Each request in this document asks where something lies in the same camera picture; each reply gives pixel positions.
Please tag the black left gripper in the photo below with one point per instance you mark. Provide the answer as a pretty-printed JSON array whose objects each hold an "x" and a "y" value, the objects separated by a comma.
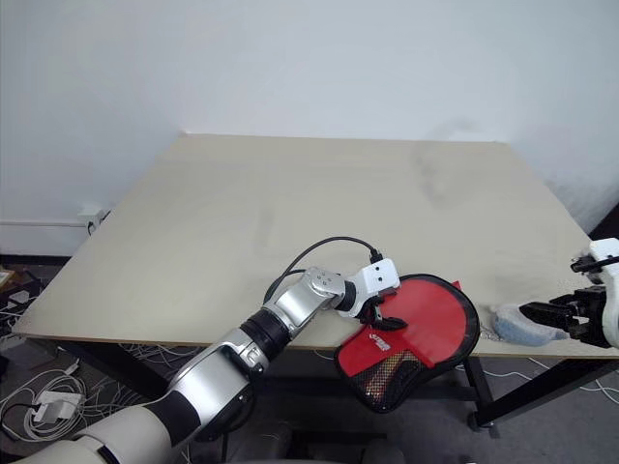
[{"x": 370, "y": 307}]

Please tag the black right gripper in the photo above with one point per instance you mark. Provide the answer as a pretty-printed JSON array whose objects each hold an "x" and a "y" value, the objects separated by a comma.
[{"x": 587, "y": 314}]

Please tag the red table tennis paddle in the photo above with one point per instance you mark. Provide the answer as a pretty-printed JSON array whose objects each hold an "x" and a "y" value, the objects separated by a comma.
[{"x": 430, "y": 319}]

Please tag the black red mesh paddle case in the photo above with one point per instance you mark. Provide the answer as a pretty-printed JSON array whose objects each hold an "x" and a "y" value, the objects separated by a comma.
[{"x": 382, "y": 382}]

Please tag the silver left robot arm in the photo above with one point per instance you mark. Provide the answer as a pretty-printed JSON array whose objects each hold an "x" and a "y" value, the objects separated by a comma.
[{"x": 213, "y": 367}]

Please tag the black table caster wheel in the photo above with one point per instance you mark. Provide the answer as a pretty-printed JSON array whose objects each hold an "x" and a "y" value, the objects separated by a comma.
[{"x": 485, "y": 427}]

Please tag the white power adapter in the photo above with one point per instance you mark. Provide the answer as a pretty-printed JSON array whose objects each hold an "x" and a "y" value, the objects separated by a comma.
[{"x": 55, "y": 405}]

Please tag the small brown floor box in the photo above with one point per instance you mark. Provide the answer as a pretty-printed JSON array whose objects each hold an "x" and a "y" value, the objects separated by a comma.
[{"x": 5, "y": 276}]

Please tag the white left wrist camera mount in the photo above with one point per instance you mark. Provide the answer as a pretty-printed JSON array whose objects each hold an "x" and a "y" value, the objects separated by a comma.
[{"x": 379, "y": 278}]

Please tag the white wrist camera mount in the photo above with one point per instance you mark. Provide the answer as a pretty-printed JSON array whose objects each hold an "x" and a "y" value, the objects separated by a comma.
[
  {"x": 379, "y": 278},
  {"x": 610, "y": 299}
]

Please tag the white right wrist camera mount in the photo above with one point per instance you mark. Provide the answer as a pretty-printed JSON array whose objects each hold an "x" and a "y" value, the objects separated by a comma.
[{"x": 610, "y": 299}]

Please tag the black metal table frame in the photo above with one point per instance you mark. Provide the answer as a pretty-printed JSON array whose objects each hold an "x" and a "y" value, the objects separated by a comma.
[{"x": 532, "y": 391}]

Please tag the dark panel beside wall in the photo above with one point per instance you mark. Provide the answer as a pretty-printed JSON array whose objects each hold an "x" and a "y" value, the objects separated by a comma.
[{"x": 607, "y": 217}]

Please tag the white wall power socket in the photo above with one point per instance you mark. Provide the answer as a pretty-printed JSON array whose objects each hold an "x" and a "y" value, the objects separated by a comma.
[{"x": 93, "y": 212}]

